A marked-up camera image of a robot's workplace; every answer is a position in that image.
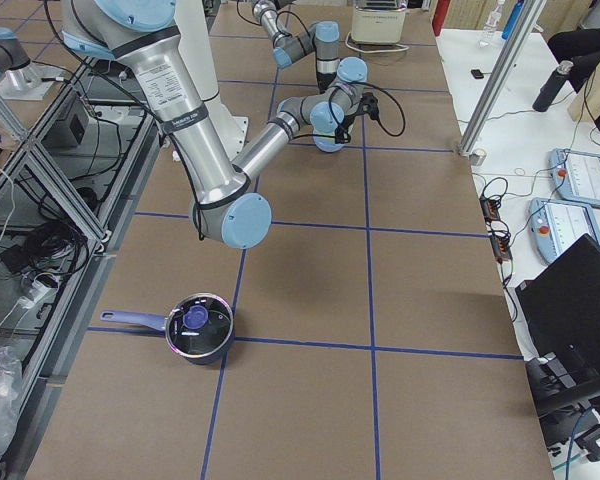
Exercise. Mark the beige appliance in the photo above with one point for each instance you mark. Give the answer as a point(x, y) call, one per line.
point(378, 22)

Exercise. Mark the teach pendant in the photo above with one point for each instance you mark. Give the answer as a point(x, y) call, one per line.
point(576, 175)
point(558, 224)

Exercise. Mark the aluminium frame post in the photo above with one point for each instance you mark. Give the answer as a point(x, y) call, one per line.
point(524, 25)

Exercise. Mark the black water bottle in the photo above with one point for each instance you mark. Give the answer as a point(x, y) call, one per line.
point(552, 86)

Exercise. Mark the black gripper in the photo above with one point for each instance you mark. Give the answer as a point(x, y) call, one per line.
point(323, 80)
point(348, 122)

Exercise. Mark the lower teach pendant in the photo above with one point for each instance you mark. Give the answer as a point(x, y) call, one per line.
point(558, 224)

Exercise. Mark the black laptop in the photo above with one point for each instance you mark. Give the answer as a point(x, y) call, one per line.
point(562, 304)

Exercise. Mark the black power adapter box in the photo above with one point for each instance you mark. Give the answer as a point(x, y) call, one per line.
point(69, 127)

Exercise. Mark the blue saucepan with glass lid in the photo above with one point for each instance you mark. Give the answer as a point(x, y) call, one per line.
point(199, 328)

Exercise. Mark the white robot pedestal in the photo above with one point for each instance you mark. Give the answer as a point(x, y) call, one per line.
point(215, 75)

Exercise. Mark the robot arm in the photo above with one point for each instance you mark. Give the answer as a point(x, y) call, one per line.
point(166, 46)
point(320, 39)

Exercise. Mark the orange power strip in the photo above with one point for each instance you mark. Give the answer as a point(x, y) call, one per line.
point(498, 231)

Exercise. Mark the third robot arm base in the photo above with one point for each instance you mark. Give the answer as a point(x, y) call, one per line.
point(20, 79)

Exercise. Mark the clear plastic bottle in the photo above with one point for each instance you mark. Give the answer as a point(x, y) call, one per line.
point(492, 21)

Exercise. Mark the upper teach pendant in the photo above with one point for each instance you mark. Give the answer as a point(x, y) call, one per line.
point(576, 175)

